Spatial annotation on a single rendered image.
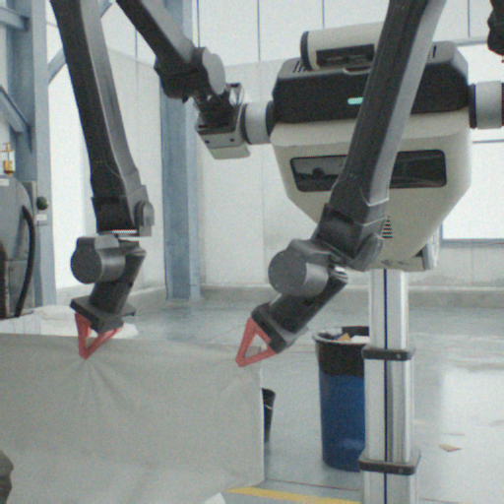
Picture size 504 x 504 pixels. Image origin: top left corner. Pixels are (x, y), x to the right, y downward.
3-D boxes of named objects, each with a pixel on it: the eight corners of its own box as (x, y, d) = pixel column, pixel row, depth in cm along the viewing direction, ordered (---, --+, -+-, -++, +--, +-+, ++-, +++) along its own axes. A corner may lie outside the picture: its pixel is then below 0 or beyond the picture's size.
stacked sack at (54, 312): (124, 324, 464) (123, 304, 463) (88, 335, 423) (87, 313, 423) (51, 321, 488) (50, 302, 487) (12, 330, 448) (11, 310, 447)
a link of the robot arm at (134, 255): (156, 248, 99) (128, 231, 101) (131, 251, 92) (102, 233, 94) (139, 286, 100) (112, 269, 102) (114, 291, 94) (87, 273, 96)
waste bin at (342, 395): (413, 444, 338) (413, 326, 334) (399, 482, 290) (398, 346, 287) (328, 436, 355) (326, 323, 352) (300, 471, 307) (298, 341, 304)
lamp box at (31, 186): (49, 225, 128) (47, 181, 128) (33, 225, 124) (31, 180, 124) (21, 225, 131) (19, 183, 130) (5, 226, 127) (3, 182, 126)
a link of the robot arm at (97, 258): (155, 200, 97) (108, 202, 100) (111, 199, 86) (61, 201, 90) (157, 278, 98) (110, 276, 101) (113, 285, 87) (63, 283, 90)
